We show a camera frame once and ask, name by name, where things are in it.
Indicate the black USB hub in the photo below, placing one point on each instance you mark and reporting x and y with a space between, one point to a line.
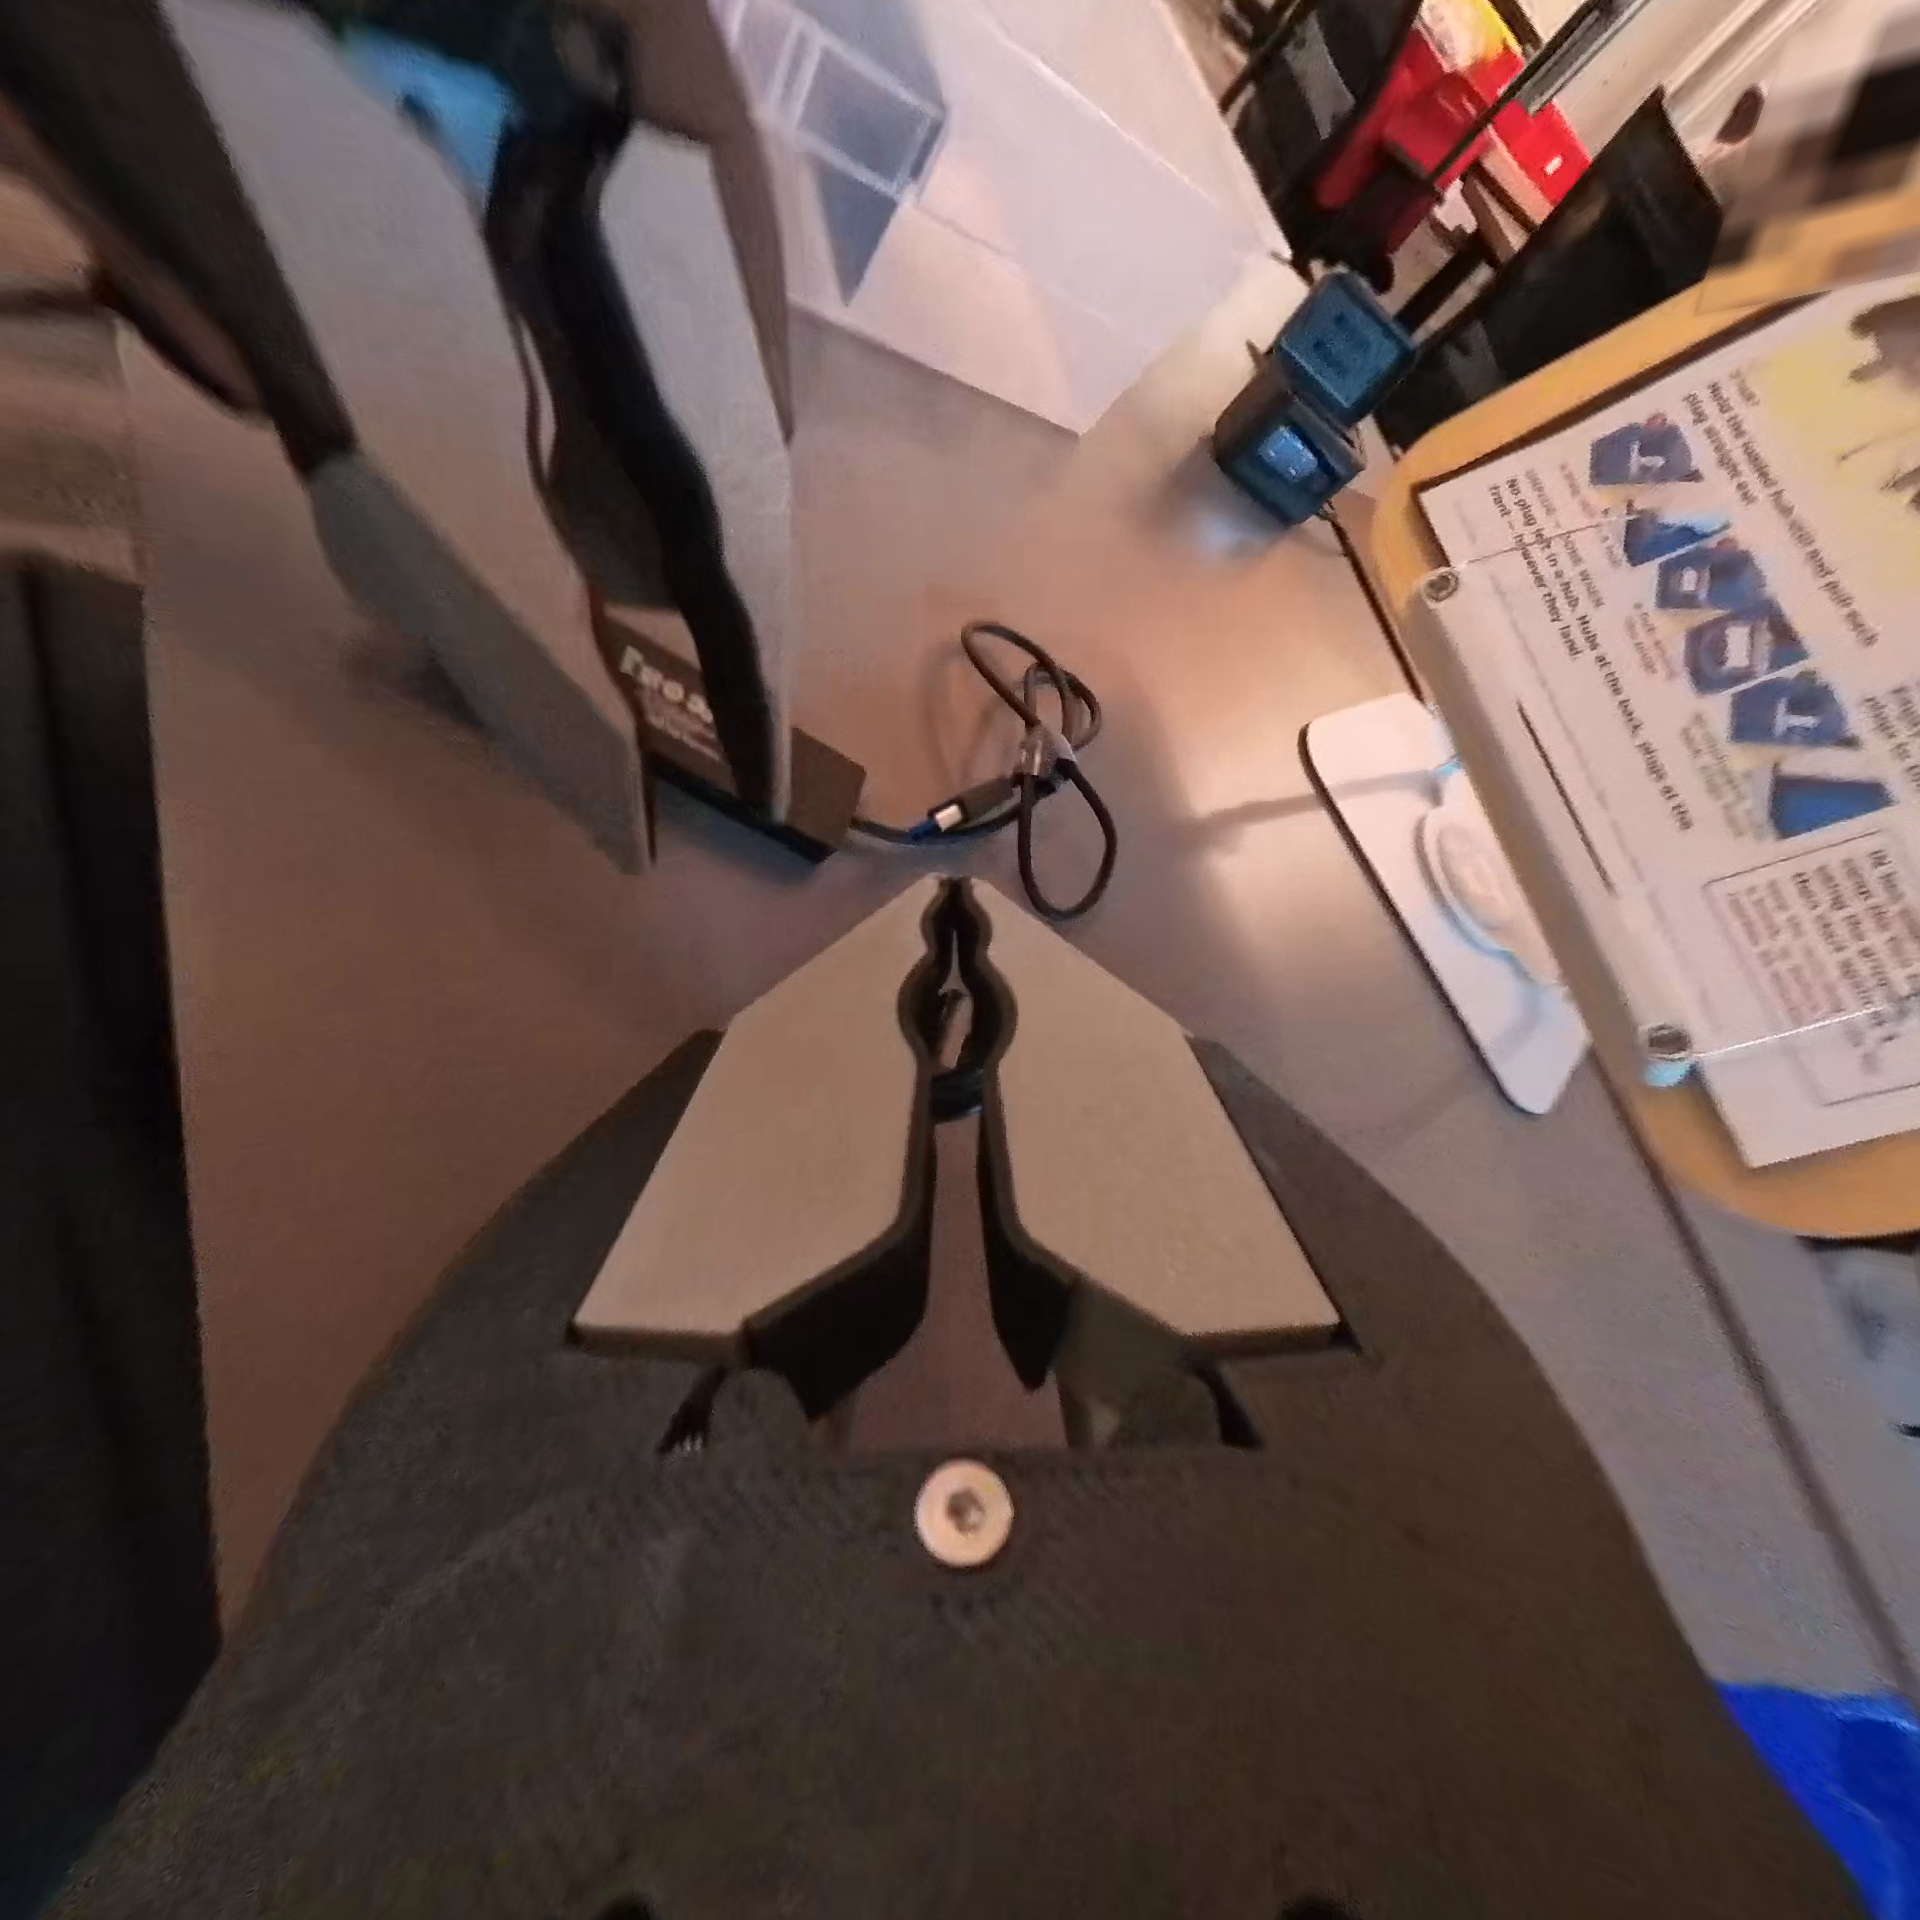
815 787

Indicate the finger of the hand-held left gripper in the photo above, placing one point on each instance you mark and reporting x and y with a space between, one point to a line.
735 301
406 332

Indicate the red plastic bin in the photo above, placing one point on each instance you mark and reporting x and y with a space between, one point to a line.
1441 110

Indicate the wooden display board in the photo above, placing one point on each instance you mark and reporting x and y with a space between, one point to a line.
1767 1193

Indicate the blue plastic bin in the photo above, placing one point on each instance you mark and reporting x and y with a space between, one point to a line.
1846 1779

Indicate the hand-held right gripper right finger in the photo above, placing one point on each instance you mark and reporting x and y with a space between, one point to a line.
1158 1201

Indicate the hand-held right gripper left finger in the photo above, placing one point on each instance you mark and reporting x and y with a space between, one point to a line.
749 1201

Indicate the clear plastic bin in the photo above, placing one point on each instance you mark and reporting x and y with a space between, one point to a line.
1051 230

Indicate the white stand base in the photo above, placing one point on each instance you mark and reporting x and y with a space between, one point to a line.
1380 800

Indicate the black office chair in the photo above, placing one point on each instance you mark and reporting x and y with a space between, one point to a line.
1610 239

